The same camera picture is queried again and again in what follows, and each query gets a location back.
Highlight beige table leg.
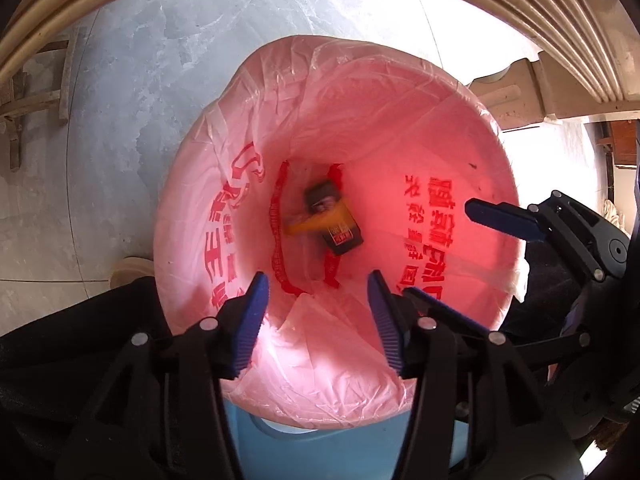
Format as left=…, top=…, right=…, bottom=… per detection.
left=467, top=56, right=567, bottom=129

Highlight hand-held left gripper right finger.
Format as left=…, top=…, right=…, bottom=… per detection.
left=366, top=269, right=587, bottom=480

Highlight brown wooden cabinet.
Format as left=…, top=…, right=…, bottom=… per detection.
left=595, top=119, right=640, bottom=169

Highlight wooden stool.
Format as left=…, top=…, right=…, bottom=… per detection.
left=0, top=34, right=77, bottom=172

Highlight black pants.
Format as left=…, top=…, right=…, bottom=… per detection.
left=0, top=242, right=596, bottom=480

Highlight blue plastic bin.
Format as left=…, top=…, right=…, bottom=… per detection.
left=222, top=394, right=472, bottom=480

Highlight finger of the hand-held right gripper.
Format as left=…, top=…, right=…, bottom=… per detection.
left=464, top=189, right=631, bottom=282
left=404, top=287, right=593, bottom=362

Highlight wooden table edge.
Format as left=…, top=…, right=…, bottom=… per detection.
left=0, top=0, right=640, bottom=117

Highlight white cloth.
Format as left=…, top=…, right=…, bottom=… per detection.
left=602, top=199, right=629, bottom=234

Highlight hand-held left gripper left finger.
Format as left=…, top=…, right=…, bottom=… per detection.
left=56, top=271, right=271, bottom=480

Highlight pink plastic bin bag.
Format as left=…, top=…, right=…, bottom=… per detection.
left=152, top=35, right=532, bottom=431

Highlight black and yellow packet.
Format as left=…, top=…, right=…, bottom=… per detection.
left=284, top=179, right=366, bottom=259

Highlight beige slipper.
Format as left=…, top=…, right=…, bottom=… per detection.
left=110, top=256, right=157, bottom=289

